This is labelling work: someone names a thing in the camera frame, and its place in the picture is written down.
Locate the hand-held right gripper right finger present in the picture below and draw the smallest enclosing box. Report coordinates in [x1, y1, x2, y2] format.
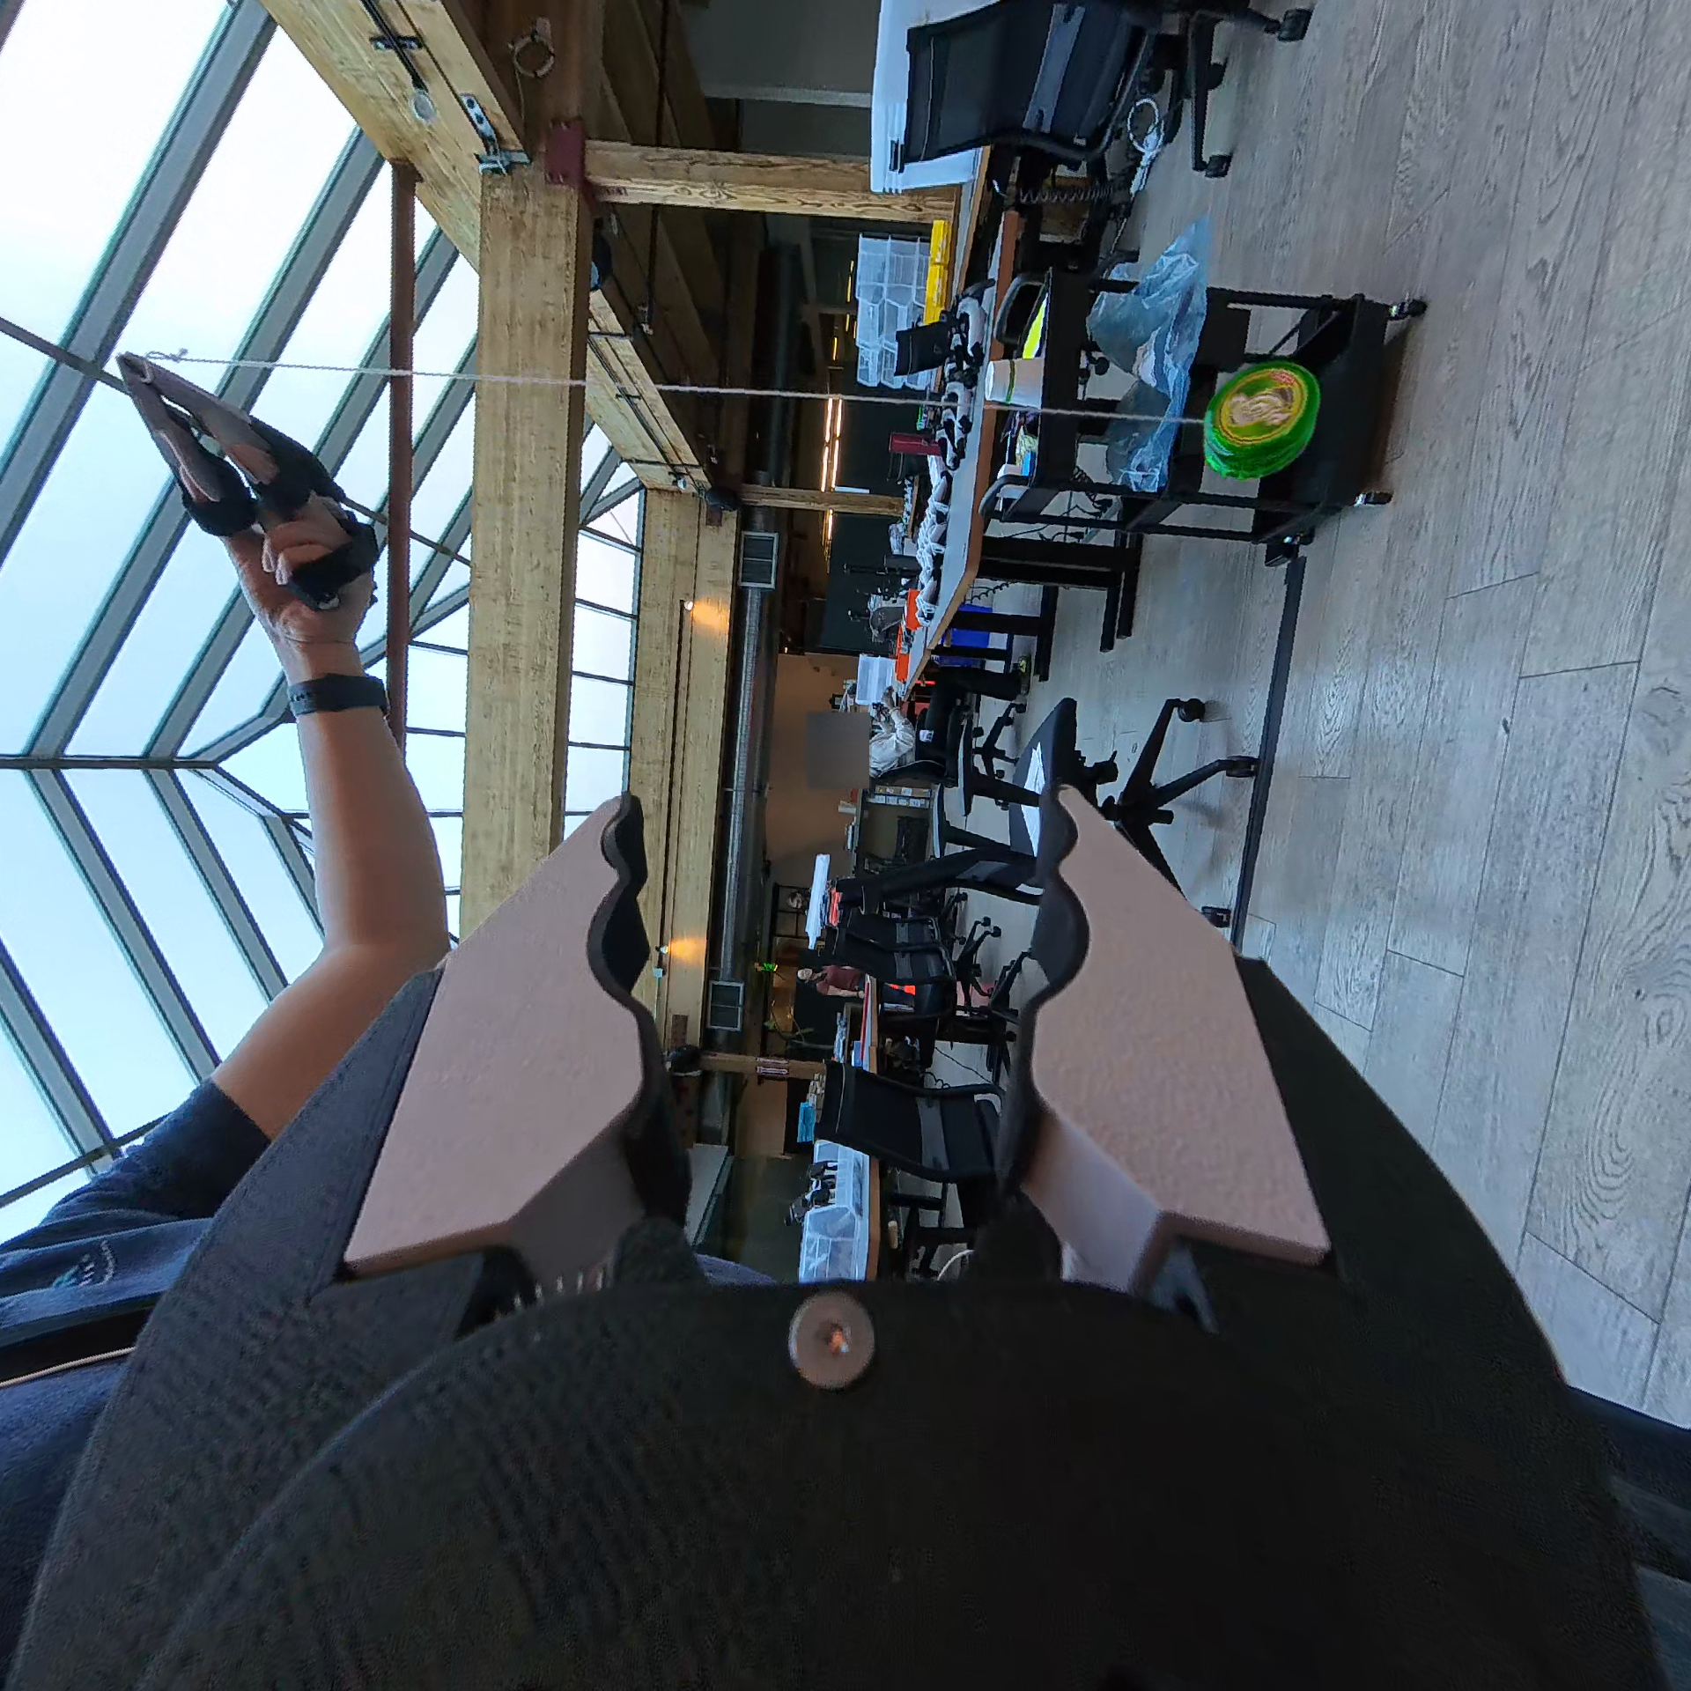
[994, 786, 1331, 1297]

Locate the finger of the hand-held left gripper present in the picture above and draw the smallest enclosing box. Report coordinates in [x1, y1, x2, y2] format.
[116, 349, 282, 472]
[127, 384, 248, 507]

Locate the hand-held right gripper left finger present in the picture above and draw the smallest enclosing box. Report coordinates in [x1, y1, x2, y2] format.
[345, 791, 694, 1304]

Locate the white yoyo string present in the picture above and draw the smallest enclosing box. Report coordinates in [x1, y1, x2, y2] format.
[143, 347, 1209, 429]

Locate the green yoyo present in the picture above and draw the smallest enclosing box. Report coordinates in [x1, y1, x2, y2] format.
[1200, 357, 1325, 484]

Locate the person's left hand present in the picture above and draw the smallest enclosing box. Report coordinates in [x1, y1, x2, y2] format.
[223, 497, 387, 654]

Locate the black office chair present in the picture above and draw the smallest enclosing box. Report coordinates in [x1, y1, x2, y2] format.
[814, 1062, 1008, 1179]
[969, 696, 1258, 916]
[904, 0, 1315, 179]

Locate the clear plastic organizer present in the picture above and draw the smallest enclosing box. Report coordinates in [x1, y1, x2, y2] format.
[796, 1193, 877, 1279]

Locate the long grey desk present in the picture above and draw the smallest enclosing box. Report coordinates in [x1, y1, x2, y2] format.
[910, 170, 1026, 665]

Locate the black utility cart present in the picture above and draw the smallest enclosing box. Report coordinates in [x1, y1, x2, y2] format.
[982, 267, 1432, 573]

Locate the clear plastic bag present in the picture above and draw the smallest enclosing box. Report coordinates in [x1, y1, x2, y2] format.
[1087, 217, 1216, 487]

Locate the metal air duct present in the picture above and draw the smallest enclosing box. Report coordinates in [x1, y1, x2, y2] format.
[716, 578, 784, 956]

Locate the wooden post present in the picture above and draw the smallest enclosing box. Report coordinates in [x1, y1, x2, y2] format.
[577, 140, 960, 221]

